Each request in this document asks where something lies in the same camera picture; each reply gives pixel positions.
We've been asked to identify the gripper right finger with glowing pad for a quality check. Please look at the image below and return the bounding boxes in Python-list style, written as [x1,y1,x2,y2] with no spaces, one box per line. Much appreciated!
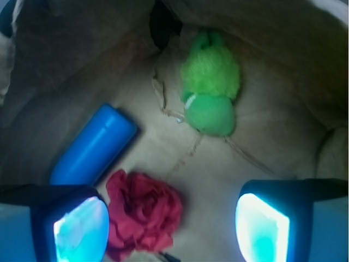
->
[235,178,348,261]

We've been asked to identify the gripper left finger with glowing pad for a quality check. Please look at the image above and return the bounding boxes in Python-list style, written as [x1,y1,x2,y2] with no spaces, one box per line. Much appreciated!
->
[1,184,110,261]

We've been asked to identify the green plush animal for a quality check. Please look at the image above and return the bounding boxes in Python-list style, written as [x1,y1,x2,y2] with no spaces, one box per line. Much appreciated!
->
[181,31,240,136]

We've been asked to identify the blue plastic bottle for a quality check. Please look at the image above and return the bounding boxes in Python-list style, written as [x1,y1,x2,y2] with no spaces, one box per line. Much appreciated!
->
[50,104,137,186]

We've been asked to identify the red crumpled paper ball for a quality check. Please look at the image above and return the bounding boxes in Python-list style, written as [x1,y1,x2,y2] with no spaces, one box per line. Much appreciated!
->
[106,170,183,261]

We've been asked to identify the brown paper bag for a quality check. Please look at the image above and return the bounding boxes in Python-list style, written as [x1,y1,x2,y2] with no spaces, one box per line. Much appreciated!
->
[1,1,348,261]

